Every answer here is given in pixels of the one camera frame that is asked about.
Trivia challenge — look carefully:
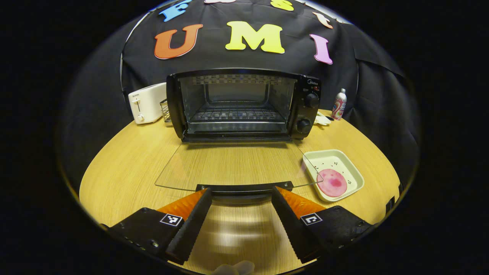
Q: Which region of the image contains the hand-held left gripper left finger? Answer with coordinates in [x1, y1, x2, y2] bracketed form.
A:
[101, 188, 212, 266]

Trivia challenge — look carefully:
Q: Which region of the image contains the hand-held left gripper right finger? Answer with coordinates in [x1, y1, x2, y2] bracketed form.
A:
[271, 186, 377, 264]

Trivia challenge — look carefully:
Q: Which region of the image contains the pink round ham slice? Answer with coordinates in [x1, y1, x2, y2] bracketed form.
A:
[316, 168, 348, 197]

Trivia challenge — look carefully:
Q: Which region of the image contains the cream square plate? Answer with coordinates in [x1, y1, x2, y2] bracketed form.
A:
[303, 149, 364, 202]

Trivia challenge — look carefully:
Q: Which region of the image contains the black electric oven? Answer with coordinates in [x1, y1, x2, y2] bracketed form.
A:
[155, 68, 323, 205]

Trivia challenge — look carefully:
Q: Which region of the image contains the white toaster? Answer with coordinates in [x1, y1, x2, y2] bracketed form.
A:
[128, 82, 167, 125]

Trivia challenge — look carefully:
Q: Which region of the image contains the black backdrop cloth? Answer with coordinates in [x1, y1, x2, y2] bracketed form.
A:
[61, 0, 421, 191]

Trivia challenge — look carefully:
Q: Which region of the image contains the wire mesh basket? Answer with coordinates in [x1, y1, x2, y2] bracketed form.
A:
[160, 99, 172, 126]

